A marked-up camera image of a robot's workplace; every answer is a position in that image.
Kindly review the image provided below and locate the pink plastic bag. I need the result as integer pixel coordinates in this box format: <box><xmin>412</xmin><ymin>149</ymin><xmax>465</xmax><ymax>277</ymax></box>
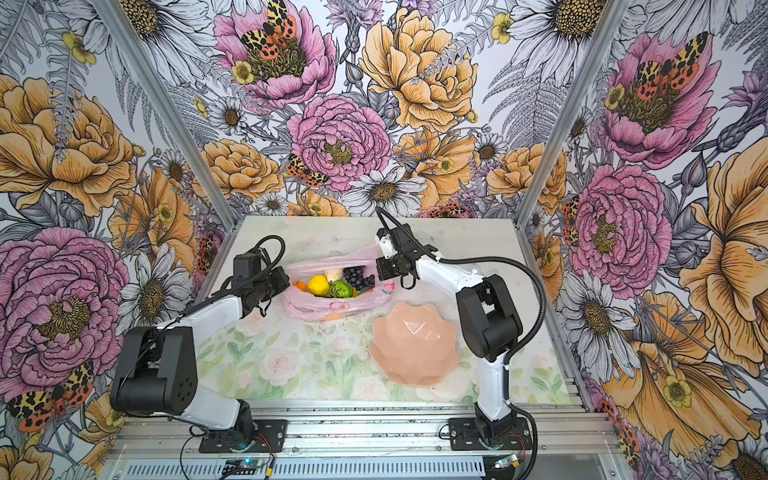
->
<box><xmin>280</xmin><ymin>246</ymin><xmax>396</xmax><ymax>322</ymax></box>

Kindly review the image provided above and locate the green bumpy fruit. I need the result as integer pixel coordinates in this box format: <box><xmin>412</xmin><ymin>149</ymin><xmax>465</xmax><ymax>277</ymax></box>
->
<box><xmin>329</xmin><ymin>280</ymin><xmax>356</xmax><ymax>299</ymax></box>

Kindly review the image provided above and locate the pink scalloped bowl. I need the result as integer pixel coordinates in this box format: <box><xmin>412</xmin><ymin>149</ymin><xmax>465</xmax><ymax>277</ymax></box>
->
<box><xmin>370</xmin><ymin>303</ymin><xmax>459</xmax><ymax>387</ymax></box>

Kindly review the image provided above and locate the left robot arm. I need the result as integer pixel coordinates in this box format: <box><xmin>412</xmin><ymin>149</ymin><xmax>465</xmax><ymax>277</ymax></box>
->
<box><xmin>110</xmin><ymin>246</ymin><xmax>290</xmax><ymax>452</ymax></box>

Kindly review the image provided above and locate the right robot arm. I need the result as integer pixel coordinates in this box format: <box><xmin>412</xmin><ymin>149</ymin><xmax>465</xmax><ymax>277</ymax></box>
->
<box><xmin>375</xmin><ymin>207</ymin><xmax>531</xmax><ymax>446</ymax></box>

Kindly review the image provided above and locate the black grape bunch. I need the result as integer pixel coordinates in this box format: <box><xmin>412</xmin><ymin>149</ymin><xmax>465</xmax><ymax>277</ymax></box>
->
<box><xmin>342</xmin><ymin>265</ymin><xmax>376</xmax><ymax>292</ymax></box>

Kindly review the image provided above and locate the yellow lemon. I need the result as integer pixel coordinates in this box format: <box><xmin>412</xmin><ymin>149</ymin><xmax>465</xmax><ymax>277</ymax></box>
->
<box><xmin>307</xmin><ymin>275</ymin><xmax>331</xmax><ymax>298</ymax></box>

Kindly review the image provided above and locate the white garlic bulb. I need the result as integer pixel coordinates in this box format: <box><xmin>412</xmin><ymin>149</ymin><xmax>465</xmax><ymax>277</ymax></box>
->
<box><xmin>324</xmin><ymin>268</ymin><xmax>344</xmax><ymax>283</ymax></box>

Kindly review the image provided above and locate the left green circuit board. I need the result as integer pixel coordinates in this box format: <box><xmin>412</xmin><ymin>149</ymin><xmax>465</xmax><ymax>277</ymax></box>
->
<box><xmin>222</xmin><ymin>458</ymin><xmax>266</xmax><ymax>477</ymax></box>

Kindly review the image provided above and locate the green circuit board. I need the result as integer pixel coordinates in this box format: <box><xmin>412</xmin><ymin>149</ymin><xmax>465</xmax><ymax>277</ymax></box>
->
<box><xmin>494</xmin><ymin>453</ymin><xmax>520</xmax><ymax>469</ymax></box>
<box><xmin>222</xmin><ymin>458</ymin><xmax>266</xmax><ymax>477</ymax></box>

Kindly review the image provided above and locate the right green circuit board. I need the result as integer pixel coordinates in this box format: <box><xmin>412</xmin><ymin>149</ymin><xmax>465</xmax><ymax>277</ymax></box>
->
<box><xmin>494</xmin><ymin>453</ymin><xmax>520</xmax><ymax>469</ymax></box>

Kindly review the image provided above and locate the left black cable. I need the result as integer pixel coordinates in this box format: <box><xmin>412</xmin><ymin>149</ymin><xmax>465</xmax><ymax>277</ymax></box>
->
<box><xmin>119</xmin><ymin>233</ymin><xmax>288</xmax><ymax>385</ymax></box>

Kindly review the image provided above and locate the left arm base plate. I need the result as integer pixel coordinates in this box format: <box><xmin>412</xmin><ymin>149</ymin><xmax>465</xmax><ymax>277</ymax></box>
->
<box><xmin>198</xmin><ymin>419</ymin><xmax>288</xmax><ymax>454</ymax></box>

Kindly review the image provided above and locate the aluminium front rail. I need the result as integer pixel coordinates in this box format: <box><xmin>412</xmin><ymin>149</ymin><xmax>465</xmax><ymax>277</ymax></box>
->
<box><xmin>101</xmin><ymin>402</ymin><xmax>632</xmax><ymax>479</ymax></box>

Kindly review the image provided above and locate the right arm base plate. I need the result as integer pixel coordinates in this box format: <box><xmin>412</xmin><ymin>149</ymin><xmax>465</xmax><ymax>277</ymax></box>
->
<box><xmin>448</xmin><ymin>416</ymin><xmax>533</xmax><ymax>451</ymax></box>

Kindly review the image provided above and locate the left aluminium frame post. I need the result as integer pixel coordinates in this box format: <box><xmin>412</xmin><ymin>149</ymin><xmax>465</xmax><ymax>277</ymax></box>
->
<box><xmin>89</xmin><ymin>0</ymin><xmax>238</xmax><ymax>232</ymax></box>

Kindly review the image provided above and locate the aluminium frame post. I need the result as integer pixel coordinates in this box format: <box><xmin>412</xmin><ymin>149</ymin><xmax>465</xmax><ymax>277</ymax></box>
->
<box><xmin>89</xmin><ymin>0</ymin><xmax>238</xmax><ymax>232</ymax></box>
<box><xmin>514</xmin><ymin>0</ymin><xmax>637</xmax><ymax>229</ymax></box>

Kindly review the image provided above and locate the right aluminium frame post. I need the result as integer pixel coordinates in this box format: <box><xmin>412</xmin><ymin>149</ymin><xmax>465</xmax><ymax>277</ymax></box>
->
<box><xmin>514</xmin><ymin>0</ymin><xmax>637</xmax><ymax>229</ymax></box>

